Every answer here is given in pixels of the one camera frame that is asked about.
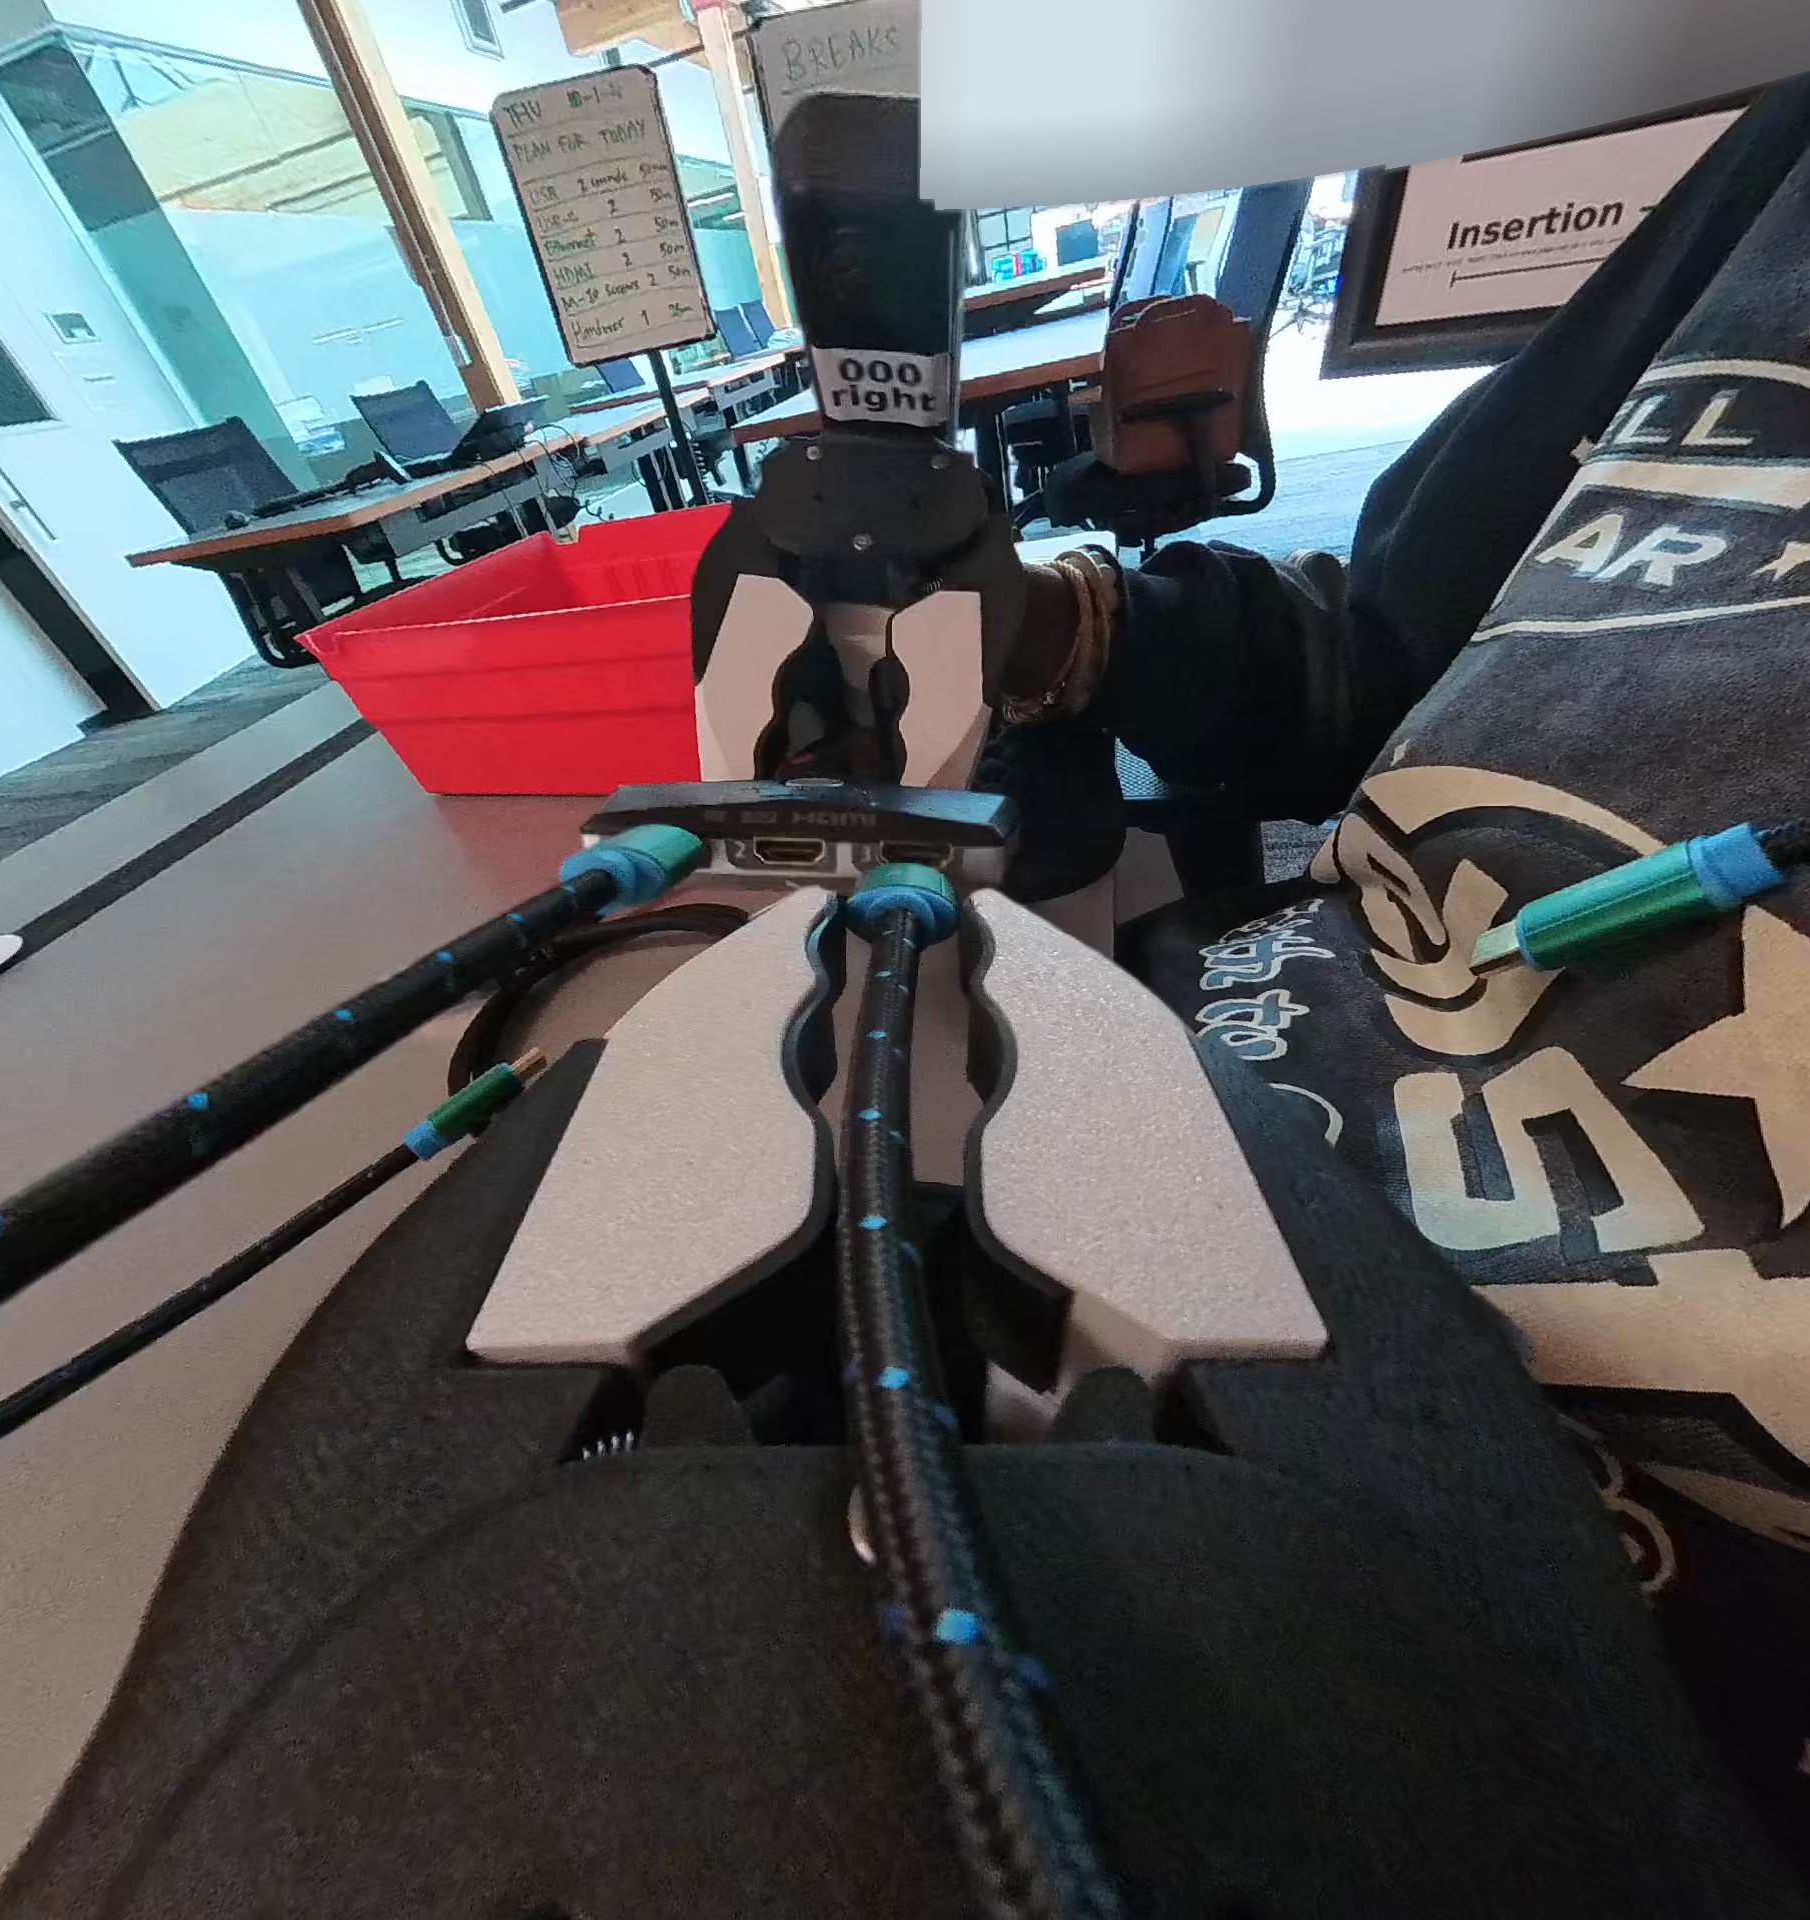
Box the black mesh office chair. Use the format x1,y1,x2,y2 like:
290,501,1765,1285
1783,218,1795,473
350,380,471,473
113,415,340,663

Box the gold bangle bracelets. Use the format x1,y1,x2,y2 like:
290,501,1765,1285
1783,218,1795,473
995,543,1129,733

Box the wide black HDMI switch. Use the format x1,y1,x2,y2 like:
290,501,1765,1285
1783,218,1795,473
579,782,1023,890

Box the thin braided green-plug cable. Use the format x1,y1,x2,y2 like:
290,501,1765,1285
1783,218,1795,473
0,1046,551,1474

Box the red plastic bin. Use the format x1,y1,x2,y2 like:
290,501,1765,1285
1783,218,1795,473
296,501,738,798

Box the person's right forearm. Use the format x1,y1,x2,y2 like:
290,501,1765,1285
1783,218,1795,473
1100,532,1462,798

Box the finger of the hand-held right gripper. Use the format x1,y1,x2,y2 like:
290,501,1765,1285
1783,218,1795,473
876,588,997,789
698,573,854,782

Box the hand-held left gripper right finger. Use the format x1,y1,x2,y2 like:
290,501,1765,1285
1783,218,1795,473
965,884,1329,1427

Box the brown office chair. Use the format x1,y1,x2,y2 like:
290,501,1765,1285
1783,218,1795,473
1100,291,1279,521

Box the black framed tag sign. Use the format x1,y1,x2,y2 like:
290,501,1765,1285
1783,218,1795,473
1322,102,1756,380

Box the handwritten whiteboard on stand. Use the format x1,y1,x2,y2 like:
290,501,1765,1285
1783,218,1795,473
488,62,719,508

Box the black laptop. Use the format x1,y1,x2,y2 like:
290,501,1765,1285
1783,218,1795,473
447,397,555,469

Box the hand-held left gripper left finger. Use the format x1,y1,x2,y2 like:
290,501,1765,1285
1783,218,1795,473
466,884,834,1370

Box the small handwritten whiteboard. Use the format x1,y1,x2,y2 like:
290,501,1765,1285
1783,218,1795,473
744,0,926,144

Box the loose green HDMI plug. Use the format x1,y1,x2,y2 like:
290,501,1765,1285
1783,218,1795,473
1474,793,1810,980

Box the black braided HDMI cable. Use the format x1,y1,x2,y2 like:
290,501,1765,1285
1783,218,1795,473
0,824,713,1341
807,883,1123,1920

